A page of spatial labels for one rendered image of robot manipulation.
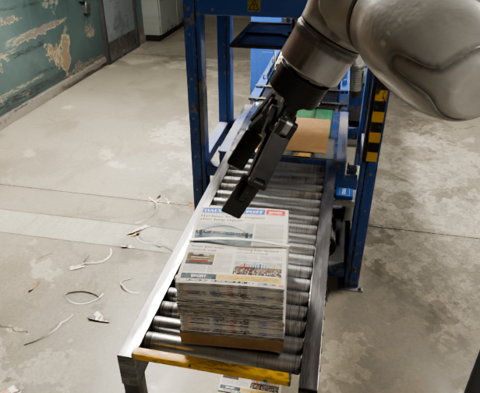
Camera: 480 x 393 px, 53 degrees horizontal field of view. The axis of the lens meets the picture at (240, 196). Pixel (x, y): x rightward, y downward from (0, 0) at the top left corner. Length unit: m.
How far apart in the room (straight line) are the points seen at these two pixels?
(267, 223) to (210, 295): 0.32
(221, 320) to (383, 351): 1.37
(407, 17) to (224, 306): 0.95
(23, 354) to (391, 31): 2.41
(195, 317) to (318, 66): 0.87
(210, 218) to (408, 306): 1.60
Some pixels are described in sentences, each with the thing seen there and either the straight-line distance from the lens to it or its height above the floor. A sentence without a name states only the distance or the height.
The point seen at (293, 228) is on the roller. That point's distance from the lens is 1.87.
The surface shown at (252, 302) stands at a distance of 1.27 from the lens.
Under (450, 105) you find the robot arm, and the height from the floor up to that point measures 1.70.
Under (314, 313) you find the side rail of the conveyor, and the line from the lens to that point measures 1.51.
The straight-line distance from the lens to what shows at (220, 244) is 1.37.
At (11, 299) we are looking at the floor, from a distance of 3.00.
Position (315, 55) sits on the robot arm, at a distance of 0.62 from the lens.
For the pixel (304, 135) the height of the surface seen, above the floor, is 0.80.
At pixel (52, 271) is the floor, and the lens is 3.10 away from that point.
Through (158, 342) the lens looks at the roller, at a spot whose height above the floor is 0.79.
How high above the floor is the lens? 1.85
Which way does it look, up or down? 31 degrees down
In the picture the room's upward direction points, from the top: straight up
